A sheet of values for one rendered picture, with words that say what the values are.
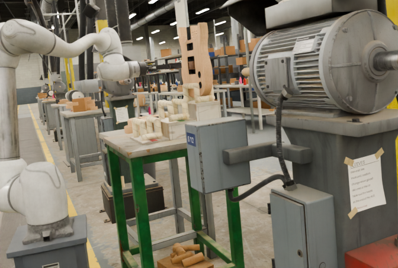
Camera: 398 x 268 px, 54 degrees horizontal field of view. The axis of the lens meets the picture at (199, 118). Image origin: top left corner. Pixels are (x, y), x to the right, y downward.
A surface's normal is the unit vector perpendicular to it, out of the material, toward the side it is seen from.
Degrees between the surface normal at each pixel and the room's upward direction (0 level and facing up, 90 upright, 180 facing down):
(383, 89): 98
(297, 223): 90
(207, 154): 90
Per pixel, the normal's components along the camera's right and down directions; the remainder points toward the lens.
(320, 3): -0.91, 0.14
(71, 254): 0.29, 0.08
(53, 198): 0.71, -0.02
